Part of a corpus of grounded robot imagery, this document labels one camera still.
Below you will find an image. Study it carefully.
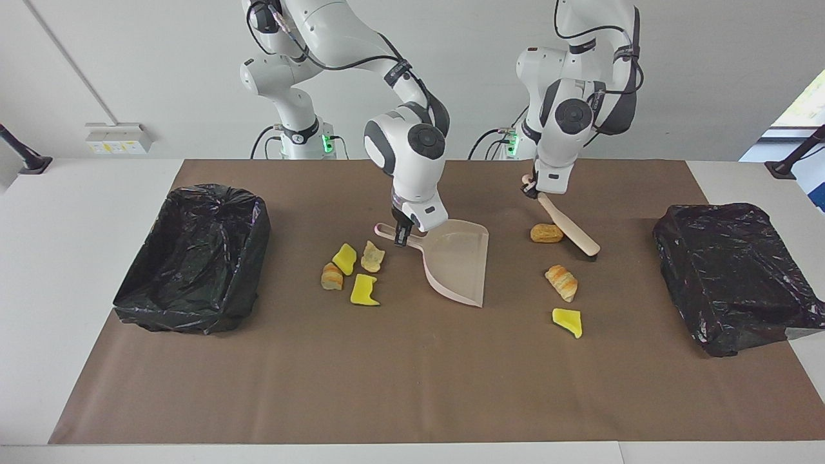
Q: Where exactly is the pale flaky pastry piece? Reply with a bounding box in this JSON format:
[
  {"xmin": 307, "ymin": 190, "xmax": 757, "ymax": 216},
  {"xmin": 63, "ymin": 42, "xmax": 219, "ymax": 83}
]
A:
[{"xmin": 360, "ymin": 240, "xmax": 386, "ymax": 273}]

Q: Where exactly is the yellow green-backed sponge piece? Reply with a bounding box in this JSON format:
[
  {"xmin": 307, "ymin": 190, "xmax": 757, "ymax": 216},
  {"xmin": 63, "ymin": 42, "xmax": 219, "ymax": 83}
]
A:
[{"xmin": 332, "ymin": 243, "xmax": 358, "ymax": 276}]

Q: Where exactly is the beige hand brush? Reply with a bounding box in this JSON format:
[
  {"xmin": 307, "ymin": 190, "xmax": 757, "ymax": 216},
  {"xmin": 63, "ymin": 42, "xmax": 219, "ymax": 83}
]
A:
[{"xmin": 522, "ymin": 173, "xmax": 601, "ymax": 261}]

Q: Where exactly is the pale pink dustpan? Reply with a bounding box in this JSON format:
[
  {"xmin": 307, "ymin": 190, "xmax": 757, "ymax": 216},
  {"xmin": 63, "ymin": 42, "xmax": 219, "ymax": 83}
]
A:
[{"xmin": 374, "ymin": 219, "xmax": 490, "ymax": 308}]

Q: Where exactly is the notched yellow sponge piece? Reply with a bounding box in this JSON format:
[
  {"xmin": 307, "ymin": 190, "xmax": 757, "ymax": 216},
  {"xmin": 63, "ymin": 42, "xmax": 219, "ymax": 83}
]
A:
[{"xmin": 350, "ymin": 274, "xmax": 381, "ymax": 307}]

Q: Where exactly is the long croissant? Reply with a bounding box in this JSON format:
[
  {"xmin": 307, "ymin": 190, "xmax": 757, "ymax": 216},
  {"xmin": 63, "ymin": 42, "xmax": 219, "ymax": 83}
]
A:
[{"xmin": 545, "ymin": 265, "xmax": 579, "ymax": 303}]

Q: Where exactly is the yellow sponge wedge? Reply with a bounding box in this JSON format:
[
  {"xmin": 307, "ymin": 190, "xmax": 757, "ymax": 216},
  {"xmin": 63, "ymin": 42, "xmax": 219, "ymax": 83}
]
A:
[{"xmin": 552, "ymin": 308, "xmax": 583, "ymax": 339}]

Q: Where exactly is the black bag-lined bin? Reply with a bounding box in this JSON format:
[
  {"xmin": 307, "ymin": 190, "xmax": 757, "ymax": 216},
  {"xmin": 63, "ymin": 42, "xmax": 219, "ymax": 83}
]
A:
[
  {"xmin": 652, "ymin": 203, "xmax": 825, "ymax": 358},
  {"xmin": 113, "ymin": 184, "xmax": 271, "ymax": 335}
]

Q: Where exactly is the brown paper mat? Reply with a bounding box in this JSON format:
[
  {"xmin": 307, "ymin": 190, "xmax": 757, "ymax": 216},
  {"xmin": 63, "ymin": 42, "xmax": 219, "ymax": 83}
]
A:
[{"xmin": 48, "ymin": 159, "xmax": 825, "ymax": 445}]

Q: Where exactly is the black angled stand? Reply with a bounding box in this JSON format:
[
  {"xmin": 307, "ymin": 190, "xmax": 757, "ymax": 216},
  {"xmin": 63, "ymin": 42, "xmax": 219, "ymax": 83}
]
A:
[
  {"xmin": 765, "ymin": 124, "xmax": 825, "ymax": 180},
  {"xmin": 0, "ymin": 124, "xmax": 53, "ymax": 176}
]

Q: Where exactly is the window with dark sill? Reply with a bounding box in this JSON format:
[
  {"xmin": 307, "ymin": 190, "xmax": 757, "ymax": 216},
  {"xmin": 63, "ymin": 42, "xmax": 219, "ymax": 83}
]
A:
[{"xmin": 761, "ymin": 70, "xmax": 825, "ymax": 141}]

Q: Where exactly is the blue item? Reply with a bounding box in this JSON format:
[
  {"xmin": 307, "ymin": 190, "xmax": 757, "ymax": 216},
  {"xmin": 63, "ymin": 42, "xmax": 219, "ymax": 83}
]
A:
[{"xmin": 798, "ymin": 175, "xmax": 825, "ymax": 213}]

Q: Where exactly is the black base cable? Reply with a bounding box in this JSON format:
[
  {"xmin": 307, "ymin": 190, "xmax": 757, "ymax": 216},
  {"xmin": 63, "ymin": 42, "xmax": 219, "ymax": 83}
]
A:
[
  {"xmin": 467, "ymin": 106, "xmax": 530, "ymax": 160},
  {"xmin": 250, "ymin": 124, "xmax": 350, "ymax": 160}
]

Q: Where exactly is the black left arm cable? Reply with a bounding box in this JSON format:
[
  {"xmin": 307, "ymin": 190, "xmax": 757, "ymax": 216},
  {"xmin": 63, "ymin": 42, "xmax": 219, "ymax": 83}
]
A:
[{"xmin": 553, "ymin": 0, "xmax": 645, "ymax": 149}]

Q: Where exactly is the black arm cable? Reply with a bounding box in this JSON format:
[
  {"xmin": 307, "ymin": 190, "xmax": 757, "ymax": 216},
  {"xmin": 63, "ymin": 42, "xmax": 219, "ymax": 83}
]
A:
[
  {"xmin": 245, "ymin": 0, "xmax": 432, "ymax": 104},
  {"xmin": 553, "ymin": 0, "xmax": 645, "ymax": 149}
]

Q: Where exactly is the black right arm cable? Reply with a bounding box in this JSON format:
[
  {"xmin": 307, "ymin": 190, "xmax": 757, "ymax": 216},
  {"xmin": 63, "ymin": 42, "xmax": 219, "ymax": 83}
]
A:
[{"xmin": 245, "ymin": 0, "xmax": 432, "ymax": 104}]

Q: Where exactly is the white wall socket box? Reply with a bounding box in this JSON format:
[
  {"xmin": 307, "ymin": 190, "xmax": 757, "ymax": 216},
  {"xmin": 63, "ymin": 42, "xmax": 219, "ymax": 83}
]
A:
[{"xmin": 85, "ymin": 122, "xmax": 154, "ymax": 155}]

